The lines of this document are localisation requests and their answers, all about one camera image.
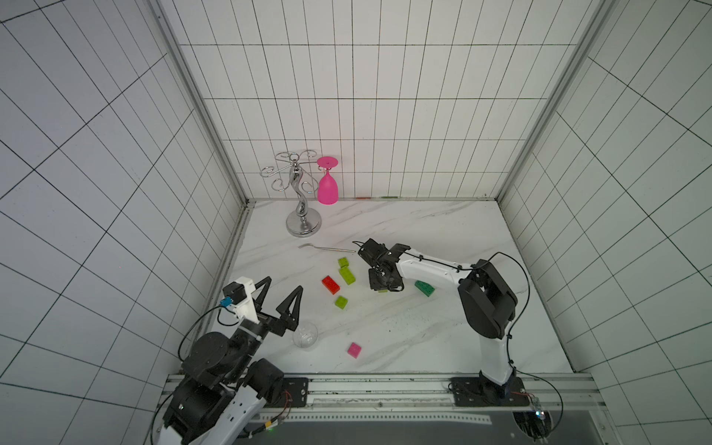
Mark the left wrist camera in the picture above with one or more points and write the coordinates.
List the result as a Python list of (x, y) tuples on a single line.
[(238, 300)]

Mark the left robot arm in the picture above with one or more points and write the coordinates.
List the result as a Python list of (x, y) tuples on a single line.
[(226, 392)]

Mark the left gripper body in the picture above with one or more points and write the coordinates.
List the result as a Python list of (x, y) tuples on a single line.
[(268, 324)]

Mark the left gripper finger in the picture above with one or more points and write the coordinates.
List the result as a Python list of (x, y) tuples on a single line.
[(262, 287), (289, 309)]

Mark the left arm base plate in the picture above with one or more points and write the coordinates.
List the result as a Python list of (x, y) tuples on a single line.
[(294, 394)]

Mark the lime lego brick centre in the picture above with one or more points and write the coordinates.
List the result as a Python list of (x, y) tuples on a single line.
[(341, 302)]

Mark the pink lego brick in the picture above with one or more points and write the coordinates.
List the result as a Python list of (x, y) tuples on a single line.
[(354, 350)]

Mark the red lego brick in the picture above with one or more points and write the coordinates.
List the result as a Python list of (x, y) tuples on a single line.
[(331, 285)]

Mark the clear glass cup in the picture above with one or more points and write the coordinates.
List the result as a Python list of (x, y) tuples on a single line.
[(306, 335)]

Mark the dark green lego brick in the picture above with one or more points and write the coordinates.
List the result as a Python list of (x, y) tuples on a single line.
[(425, 288)]

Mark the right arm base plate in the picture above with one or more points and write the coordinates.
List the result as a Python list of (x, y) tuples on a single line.
[(479, 392)]

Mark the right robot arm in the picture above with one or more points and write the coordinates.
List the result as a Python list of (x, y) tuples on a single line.
[(489, 305)]

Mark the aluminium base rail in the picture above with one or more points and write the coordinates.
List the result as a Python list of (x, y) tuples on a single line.
[(417, 397)]

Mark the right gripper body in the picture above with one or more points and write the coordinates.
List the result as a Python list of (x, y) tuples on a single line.
[(381, 267)]

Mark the silver glass holder stand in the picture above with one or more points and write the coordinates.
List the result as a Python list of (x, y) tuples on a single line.
[(290, 171)]

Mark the long lime lego brick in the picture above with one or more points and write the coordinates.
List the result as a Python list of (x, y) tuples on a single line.
[(347, 275)]

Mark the pink plastic wine glass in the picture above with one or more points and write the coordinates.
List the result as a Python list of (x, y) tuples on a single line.
[(328, 191)]

